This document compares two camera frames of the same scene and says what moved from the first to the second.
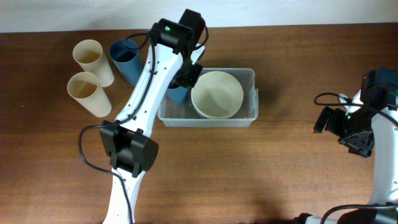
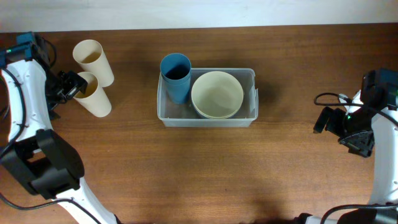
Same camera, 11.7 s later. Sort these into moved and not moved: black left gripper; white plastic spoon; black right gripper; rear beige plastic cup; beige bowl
Moved: black left gripper
Not moved: white plastic spoon; rear beige plastic cup; beige bowl; black right gripper
